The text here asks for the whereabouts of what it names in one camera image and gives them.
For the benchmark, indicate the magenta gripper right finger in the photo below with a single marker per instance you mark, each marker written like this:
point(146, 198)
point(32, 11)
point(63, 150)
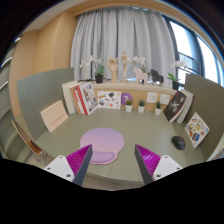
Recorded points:
point(152, 166)

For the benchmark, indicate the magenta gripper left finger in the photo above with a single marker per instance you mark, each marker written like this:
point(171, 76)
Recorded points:
point(73, 167)

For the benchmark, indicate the black computer mouse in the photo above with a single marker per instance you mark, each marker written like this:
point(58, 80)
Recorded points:
point(178, 142)

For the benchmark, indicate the pink purple mouse pad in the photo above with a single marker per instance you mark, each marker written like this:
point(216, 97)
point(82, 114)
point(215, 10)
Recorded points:
point(106, 144)

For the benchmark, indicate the wooden chair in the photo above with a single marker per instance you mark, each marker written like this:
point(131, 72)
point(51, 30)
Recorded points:
point(29, 147)

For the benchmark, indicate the colourful sticker card right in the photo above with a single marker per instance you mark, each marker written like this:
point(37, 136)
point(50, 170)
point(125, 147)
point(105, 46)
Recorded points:
point(196, 129)

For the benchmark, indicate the small potted plant right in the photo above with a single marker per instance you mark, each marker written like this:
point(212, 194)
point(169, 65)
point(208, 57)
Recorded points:
point(158, 108)

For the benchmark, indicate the small potted plant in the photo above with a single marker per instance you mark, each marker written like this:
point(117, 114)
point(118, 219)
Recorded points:
point(158, 108)
point(141, 106)
point(129, 105)

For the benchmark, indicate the small potted plant middle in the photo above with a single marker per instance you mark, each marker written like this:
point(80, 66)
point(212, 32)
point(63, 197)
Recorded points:
point(141, 106)

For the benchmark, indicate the white book stack left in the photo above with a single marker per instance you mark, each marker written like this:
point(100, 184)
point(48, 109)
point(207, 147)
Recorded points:
point(68, 96)

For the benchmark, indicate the black cover book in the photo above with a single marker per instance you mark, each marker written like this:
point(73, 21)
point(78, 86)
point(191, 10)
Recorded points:
point(175, 106)

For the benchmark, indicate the small potted plant left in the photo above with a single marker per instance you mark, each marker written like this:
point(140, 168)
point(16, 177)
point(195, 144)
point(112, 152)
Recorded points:
point(129, 105)

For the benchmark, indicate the purple round number sign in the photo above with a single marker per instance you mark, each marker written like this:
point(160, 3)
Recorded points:
point(125, 96)

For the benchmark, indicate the white sticker poster card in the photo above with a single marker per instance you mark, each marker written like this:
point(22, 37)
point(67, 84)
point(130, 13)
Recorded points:
point(109, 99)

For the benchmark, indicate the red white magazine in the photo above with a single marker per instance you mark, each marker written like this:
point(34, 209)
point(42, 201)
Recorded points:
point(87, 97)

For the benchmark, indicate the white book behind black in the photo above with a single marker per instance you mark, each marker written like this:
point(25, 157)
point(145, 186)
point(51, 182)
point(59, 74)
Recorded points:
point(186, 107)

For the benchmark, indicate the green desk divider left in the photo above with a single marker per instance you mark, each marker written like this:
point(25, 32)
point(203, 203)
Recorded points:
point(39, 91)

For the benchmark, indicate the green desk divider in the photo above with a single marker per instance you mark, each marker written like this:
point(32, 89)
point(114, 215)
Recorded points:
point(39, 91)
point(208, 103)

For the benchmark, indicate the white orchid black pot right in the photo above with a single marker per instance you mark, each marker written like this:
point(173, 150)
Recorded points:
point(175, 81)

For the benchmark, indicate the white orchid black pot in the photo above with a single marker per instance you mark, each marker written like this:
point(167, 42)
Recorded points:
point(99, 68)
point(175, 81)

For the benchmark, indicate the black wooden horse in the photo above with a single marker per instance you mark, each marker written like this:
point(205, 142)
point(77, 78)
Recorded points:
point(156, 77)

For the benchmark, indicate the green desk divider right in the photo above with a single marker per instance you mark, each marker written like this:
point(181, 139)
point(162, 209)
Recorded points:
point(208, 103)

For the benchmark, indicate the pink wooden horse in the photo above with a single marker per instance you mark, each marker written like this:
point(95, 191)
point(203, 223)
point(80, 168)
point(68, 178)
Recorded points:
point(140, 76)

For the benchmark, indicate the white orchid black pot left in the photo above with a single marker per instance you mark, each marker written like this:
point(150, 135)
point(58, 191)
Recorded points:
point(99, 68)

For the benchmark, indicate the white orchid middle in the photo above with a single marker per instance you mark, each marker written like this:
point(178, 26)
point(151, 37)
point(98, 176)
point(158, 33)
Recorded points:
point(141, 62)

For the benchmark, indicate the wooden hand model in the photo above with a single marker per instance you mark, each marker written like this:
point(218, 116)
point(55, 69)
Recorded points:
point(113, 66)

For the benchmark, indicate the wooden mannequin figure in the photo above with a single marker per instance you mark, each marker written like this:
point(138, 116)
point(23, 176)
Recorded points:
point(125, 60)

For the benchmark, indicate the grey curtain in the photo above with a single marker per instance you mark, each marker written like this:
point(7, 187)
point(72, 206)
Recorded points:
point(114, 32)

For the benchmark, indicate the white wall socket left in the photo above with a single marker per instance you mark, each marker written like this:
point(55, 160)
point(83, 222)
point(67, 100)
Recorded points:
point(151, 97)

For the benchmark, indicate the white wall socket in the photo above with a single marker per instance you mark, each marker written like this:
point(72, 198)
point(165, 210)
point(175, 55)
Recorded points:
point(151, 97)
point(164, 99)

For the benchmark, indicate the white wall socket right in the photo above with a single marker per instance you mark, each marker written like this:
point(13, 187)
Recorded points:
point(164, 99)

